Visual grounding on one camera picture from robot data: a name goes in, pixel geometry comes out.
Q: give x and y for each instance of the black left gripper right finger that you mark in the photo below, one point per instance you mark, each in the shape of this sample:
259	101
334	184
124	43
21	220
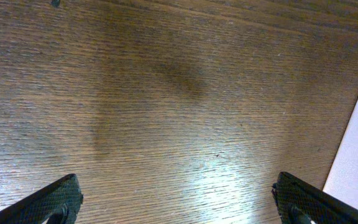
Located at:
299	202

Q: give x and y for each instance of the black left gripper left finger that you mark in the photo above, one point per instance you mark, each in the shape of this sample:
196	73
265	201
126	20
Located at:
58	202

